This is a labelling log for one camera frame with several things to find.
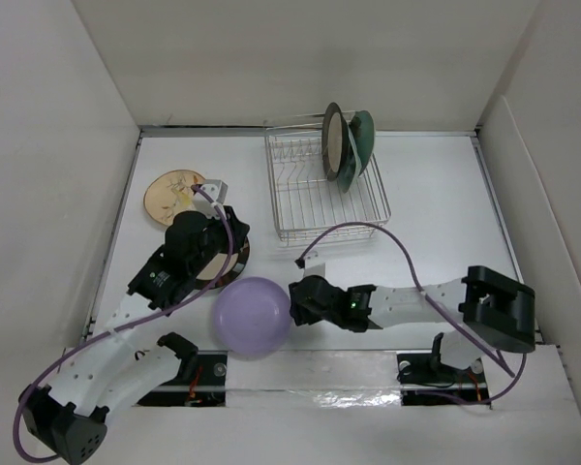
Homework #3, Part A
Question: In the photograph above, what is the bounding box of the tan floral round plate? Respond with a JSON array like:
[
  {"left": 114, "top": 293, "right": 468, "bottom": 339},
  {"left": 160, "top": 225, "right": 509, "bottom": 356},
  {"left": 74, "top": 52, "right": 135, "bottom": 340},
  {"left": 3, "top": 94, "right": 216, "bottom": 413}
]
[{"left": 143, "top": 170, "right": 205, "bottom": 227}]

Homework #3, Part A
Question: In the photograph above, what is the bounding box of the teal round plate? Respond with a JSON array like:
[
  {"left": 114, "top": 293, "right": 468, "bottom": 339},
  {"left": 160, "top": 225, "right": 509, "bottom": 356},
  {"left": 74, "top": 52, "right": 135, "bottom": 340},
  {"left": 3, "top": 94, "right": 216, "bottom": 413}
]
[{"left": 351, "top": 110, "right": 376, "bottom": 174}]

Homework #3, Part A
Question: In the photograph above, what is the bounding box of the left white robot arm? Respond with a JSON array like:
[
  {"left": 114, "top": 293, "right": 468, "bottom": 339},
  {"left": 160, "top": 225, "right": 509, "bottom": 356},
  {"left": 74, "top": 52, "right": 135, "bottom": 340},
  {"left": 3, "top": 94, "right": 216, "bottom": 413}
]
[{"left": 12, "top": 201, "right": 250, "bottom": 464}]

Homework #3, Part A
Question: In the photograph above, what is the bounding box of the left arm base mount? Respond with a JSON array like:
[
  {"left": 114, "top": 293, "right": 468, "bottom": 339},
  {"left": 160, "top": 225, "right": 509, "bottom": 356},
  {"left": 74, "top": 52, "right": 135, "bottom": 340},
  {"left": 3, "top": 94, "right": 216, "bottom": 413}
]
[{"left": 137, "top": 352, "right": 228, "bottom": 408}]

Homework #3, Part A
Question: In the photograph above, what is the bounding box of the metal wire dish rack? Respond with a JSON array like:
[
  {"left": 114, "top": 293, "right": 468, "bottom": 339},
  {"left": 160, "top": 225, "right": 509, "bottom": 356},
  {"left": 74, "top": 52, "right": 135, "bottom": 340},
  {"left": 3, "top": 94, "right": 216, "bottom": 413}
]
[{"left": 264, "top": 115, "right": 391, "bottom": 246}]

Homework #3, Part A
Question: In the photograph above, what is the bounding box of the teal rectangular ceramic plate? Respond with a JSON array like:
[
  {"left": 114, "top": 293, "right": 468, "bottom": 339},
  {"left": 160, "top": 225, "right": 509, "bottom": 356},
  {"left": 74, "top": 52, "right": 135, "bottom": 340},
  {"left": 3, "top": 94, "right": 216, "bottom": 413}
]
[{"left": 338, "top": 123, "right": 361, "bottom": 193}]

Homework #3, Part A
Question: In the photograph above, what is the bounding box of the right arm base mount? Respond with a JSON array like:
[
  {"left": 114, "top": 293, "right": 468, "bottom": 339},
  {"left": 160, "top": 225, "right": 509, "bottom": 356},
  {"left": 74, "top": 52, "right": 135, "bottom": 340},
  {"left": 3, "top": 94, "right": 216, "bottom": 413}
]
[{"left": 397, "top": 353, "right": 490, "bottom": 406}]

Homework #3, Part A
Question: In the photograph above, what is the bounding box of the black mosaic rimmed plate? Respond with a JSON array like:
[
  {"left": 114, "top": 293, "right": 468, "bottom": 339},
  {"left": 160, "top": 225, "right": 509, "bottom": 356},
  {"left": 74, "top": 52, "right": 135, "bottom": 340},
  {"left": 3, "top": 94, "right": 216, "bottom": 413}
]
[{"left": 195, "top": 238, "right": 250, "bottom": 290}]

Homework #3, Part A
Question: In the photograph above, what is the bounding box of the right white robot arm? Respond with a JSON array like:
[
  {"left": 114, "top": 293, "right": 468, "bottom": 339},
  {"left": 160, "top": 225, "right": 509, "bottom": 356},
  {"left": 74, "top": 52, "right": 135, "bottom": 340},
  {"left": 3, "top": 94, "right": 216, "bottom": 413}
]
[{"left": 289, "top": 265, "right": 535, "bottom": 381}]

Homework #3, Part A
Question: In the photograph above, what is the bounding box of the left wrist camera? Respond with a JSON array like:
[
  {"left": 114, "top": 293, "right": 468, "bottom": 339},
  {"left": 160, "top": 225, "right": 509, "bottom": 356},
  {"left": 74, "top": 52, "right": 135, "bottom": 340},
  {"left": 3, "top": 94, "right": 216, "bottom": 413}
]
[{"left": 193, "top": 179, "right": 228, "bottom": 218}]

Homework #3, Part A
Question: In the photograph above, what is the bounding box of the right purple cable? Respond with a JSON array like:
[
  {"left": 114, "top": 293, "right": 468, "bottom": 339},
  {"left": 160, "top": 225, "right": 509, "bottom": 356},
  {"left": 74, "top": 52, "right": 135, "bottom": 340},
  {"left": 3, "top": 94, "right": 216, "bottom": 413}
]
[{"left": 294, "top": 222, "right": 529, "bottom": 406}]

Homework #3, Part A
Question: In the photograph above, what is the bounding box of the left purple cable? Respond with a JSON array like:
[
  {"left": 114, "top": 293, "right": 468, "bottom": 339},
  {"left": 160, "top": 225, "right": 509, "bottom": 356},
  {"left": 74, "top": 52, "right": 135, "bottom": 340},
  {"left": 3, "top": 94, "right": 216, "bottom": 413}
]
[{"left": 12, "top": 183, "right": 236, "bottom": 460}]

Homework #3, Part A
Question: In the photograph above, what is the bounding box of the purple plastic plate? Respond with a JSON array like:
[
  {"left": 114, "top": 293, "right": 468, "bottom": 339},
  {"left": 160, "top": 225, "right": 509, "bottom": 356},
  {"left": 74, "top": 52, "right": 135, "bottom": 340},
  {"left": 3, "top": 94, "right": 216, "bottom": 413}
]
[{"left": 212, "top": 277, "right": 291, "bottom": 357}]

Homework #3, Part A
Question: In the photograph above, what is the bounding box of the purple cable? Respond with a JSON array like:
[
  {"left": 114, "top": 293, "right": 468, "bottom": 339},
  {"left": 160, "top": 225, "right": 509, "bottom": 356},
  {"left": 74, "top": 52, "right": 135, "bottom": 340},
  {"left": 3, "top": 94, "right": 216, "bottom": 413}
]
[
  {"left": 294, "top": 222, "right": 529, "bottom": 406},
  {"left": 12, "top": 183, "right": 236, "bottom": 460}
]

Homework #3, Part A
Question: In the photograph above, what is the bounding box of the brown rimmed cream plate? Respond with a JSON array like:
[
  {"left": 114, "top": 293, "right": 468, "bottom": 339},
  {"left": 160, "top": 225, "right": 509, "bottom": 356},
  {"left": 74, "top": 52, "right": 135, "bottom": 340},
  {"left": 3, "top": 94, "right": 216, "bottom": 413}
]
[{"left": 321, "top": 102, "right": 351, "bottom": 181}]

